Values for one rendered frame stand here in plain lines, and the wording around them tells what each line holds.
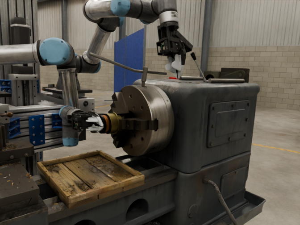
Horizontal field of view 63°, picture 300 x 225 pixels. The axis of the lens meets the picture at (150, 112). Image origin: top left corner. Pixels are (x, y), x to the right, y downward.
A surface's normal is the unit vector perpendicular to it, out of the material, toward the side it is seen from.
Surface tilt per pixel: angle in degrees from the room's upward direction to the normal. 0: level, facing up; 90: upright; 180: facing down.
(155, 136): 104
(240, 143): 89
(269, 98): 90
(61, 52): 89
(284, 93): 90
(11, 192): 0
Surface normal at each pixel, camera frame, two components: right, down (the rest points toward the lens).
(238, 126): 0.63, 0.16
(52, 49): 0.25, 0.17
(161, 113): 0.61, -0.18
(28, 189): 0.04, -0.99
